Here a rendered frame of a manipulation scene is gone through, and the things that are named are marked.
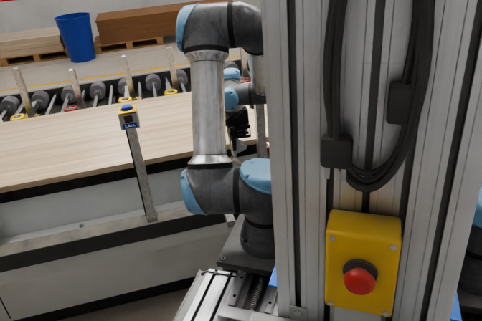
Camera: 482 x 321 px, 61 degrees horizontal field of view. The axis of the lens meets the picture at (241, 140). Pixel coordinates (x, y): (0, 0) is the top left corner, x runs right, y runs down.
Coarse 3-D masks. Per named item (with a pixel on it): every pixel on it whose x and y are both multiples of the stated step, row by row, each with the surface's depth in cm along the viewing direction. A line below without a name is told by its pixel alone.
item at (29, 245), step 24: (144, 216) 180; (168, 216) 179; (192, 216) 178; (216, 216) 182; (24, 240) 172; (48, 240) 171; (72, 240) 170; (96, 240) 172; (120, 240) 175; (0, 264) 166; (24, 264) 169
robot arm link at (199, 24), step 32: (192, 32) 101; (224, 32) 101; (192, 64) 103; (192, 96) 104; (224, 96) 105; (192, 128) 105; (224, 128) 104; (192, 160) 102; (224, 160) 102; (192, 192) 100; (224, 192) 99
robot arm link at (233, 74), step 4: (228, 68) 151; (232, 68) 150; (224, 72) 147; (228, 72) 146; (232, 72) 146; (236, 72) 147; (224, 76) 147; (228, 76) 146; (232, 76) 146; (236, 76) 147; (224, 80) 146; (236, 80) 147; (240, 80) 150
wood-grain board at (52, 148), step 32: (0, 128) 228; (32, 128) 224; (64, 128) 221; (96, 128) 218; (160, 128) 211; (0, 160) 194; (32, 160) 192; (64, 160) 189; (96, 160) 187; (128, 160) 184; (160, 160) 186; (0, 192) 174
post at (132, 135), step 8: (136, 128) 160; (128, 136) 157; (136, 136) 158; (128, 144) 160; (136, 144) 160; (136, 152) 161; (136, 160) 163; (136, 168) 164; (144, 168) 165; (136, 176) 168; (144, 176) 167; (144, 184) 168; (144, 192) 170; (144, 200) 172; (152, 200) 173; (144, 208) 175; (152, 208) 174; (152, 216) 176
